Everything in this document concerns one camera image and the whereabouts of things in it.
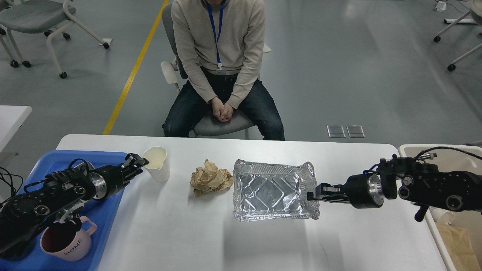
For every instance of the aluminium foil tray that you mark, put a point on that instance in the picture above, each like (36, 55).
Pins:
(264, 191)

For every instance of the pink HOME mug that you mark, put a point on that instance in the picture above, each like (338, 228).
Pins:
(69, 241)

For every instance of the seated man in beige sweater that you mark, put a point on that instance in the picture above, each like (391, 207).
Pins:
(220, 45)

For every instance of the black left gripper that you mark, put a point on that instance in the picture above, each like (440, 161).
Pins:
(111, 179)

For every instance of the white paper cup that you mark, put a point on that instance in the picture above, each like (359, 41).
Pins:
(158, 166)

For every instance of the left metal floor plate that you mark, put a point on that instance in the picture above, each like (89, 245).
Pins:
(336, 131)

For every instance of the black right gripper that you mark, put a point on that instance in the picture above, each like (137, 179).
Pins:
(361, 191)

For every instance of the brown paper ball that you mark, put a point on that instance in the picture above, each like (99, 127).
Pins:
(210, 178)

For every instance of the white cup in bin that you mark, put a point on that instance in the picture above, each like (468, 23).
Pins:
(442, 216)

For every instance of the metal floor plate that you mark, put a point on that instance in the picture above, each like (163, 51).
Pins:
(355, 131)
(336, 131)

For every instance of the brown paper bag in bin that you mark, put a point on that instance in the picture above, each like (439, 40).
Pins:
(459, 247)

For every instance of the right metal floor plate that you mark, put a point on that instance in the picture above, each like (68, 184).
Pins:
(355, 131)

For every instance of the grey wheeled chair left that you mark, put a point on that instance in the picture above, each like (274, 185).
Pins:
(39, 16)

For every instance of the beige plastic bin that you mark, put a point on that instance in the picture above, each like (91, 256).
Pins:
(449, 160)

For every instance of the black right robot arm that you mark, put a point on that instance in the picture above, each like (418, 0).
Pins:
(412, 179)

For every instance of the white power adapter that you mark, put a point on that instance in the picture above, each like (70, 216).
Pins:
(441, 6)

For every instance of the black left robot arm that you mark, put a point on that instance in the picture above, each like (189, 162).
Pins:
(61, 199)

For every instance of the blue plastic tray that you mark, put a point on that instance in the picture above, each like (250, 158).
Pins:
(100, 212)

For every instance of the white side table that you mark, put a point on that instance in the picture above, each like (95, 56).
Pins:
(11, 119)

